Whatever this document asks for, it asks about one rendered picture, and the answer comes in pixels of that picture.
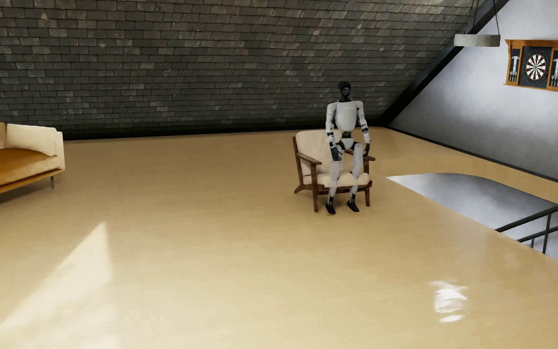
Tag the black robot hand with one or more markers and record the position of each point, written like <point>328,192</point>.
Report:
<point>366,150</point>
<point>336,154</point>

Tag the white right robot leg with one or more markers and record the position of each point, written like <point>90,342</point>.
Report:
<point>334,177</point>

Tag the white robot leg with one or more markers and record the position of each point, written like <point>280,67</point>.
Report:
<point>355,172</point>
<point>334,177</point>

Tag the wooden armchair with cream cushions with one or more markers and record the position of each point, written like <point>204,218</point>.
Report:
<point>313,155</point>

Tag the white left robot leg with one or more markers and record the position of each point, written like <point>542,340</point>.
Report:
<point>355,172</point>

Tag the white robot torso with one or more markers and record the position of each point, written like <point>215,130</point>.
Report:
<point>346,117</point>

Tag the black robot head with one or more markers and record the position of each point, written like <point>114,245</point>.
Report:
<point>344,89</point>

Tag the grey round hanging lamp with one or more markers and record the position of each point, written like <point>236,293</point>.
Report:
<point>476,40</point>

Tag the wooden dartboard cabinet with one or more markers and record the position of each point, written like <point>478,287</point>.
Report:
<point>536,65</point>

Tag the black metal stair railing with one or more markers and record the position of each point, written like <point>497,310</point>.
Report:
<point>548,225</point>

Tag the cream sofa back cushion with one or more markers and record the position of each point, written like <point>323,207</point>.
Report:
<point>31,139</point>

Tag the orange and cream sofa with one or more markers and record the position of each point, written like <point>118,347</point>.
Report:
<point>7,165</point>

